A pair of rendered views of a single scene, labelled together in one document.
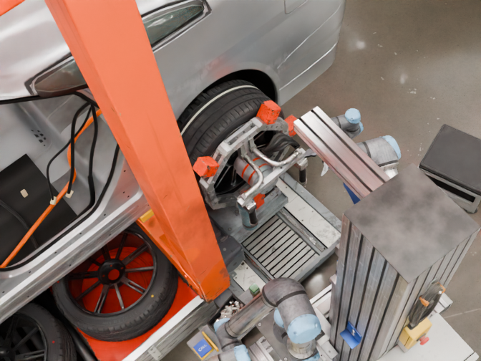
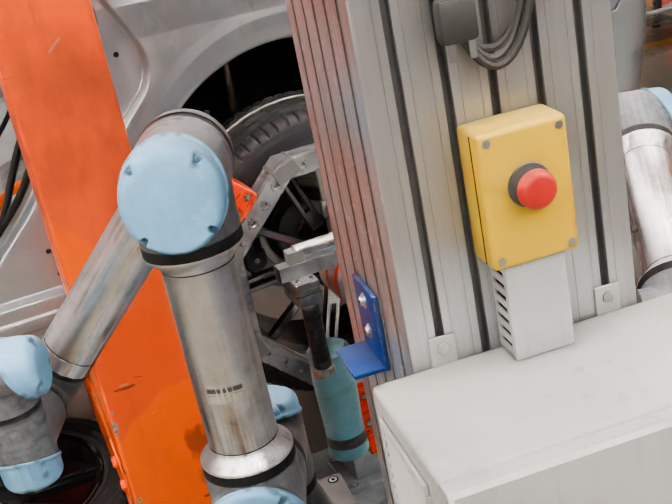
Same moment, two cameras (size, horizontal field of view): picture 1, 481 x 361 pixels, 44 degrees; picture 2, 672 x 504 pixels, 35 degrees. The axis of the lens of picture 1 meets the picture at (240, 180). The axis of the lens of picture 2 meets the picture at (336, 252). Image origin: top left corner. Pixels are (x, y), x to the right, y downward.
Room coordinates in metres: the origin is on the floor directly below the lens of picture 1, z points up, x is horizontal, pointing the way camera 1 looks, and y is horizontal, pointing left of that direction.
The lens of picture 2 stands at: (-0.47, -0.52, 1.75)
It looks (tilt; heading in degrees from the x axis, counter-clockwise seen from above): 22 degrees down; 13
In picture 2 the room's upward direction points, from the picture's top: 12 degrees counter-clockwise
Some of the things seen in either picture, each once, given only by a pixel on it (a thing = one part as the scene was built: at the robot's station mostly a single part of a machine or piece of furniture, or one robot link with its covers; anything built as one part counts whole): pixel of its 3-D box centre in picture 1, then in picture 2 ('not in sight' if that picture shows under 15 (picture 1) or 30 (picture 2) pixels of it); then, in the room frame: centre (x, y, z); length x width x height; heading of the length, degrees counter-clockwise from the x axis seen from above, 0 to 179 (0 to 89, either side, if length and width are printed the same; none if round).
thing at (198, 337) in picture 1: (229, 327); not in sight; (0.92, 0.21, 0.44); 0.43 x 0.17 x 0.03; 121
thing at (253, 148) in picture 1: (275, 147); not in sight; (1.55, -0.20, 1.03); 0.19 x 0.18 x 0.11; 31
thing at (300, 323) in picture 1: (300, 334); (221, 350); (0.61, -0.10, 1.19); 0.15 x 0.12 x 0.55; 10
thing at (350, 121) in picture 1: (348, 120); not in sight; (1.67, -0.60, 0.95); 0.11 x 0.08 x 0.11; 94
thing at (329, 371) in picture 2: (253, 215); (317, 338); (1.32, -0.02, 0.83); 0.04 x 0.04 x 0.16
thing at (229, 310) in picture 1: (230, 319); not in sight; (0.93, 0.19, 0.51); 0.20 x 0.14 x 0.13; 128
